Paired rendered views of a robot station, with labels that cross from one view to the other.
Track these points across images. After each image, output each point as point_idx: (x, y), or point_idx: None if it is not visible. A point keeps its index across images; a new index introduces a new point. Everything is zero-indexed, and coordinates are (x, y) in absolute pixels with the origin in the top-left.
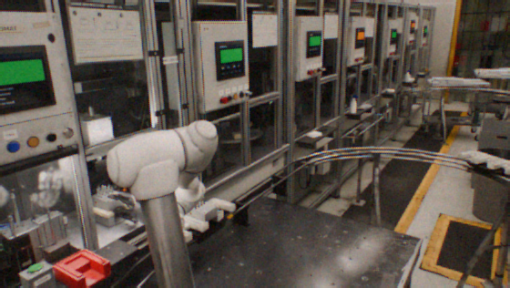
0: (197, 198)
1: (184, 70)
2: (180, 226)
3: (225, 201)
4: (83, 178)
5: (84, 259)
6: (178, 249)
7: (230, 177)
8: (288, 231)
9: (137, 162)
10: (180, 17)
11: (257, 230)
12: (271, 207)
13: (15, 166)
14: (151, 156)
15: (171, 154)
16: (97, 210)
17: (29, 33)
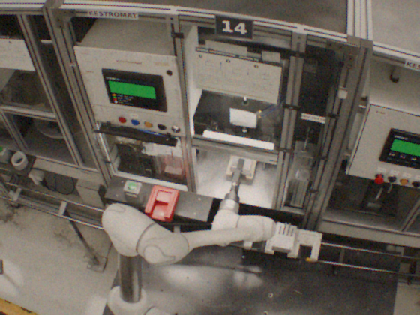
0: (247, 241)
1: (332, 132)
2: (130, 270)
3: (316, 247)
4: (188, 155)
5: (169, 197)
6: (124, 276)
7: (367, 226)
8: (337, 314)
9: (106, 229)
10: (343, 89)
11: (330, 286)
12: (379, 280)
13: (130, 135)
14: (114, 235)
15: (126, 244)
16: (230, 160)
17: (151, 67)
